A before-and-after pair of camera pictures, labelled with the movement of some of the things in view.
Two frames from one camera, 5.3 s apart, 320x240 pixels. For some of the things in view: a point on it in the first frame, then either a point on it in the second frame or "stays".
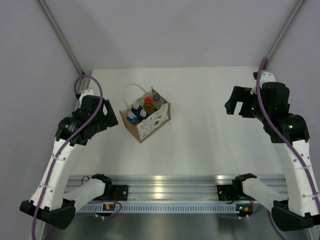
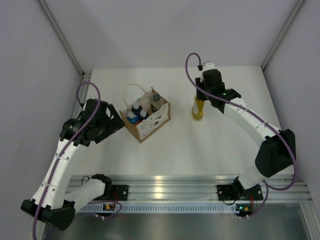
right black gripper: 240,94 → 200,96
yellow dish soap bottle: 148,107 → 198,109
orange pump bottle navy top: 136,109 stays
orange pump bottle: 143,114 stays
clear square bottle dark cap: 157,100 stays
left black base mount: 119,192 stays
